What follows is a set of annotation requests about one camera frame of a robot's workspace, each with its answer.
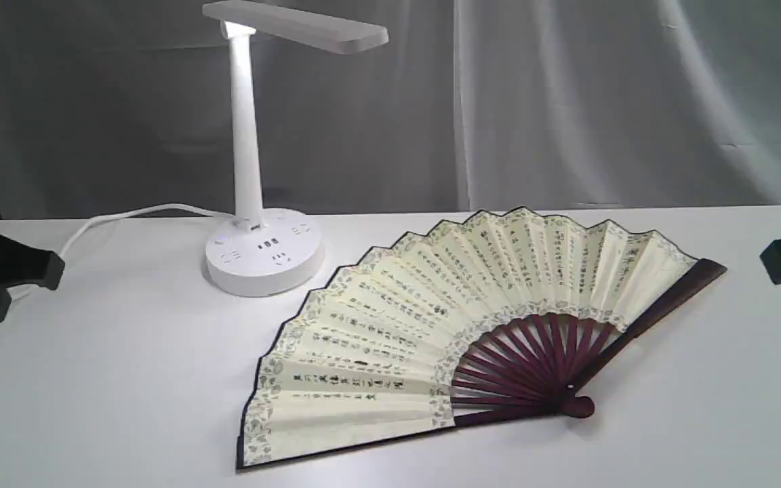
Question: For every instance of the folding paper fan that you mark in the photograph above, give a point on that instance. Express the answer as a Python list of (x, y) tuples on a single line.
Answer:
[(498, 318)]

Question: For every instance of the white desk lamp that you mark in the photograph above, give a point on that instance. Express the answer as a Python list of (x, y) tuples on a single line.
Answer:
[(261, 251)]

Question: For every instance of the white backdrop cloth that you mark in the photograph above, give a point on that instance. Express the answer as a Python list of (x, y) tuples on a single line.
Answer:
[(112, 105)]

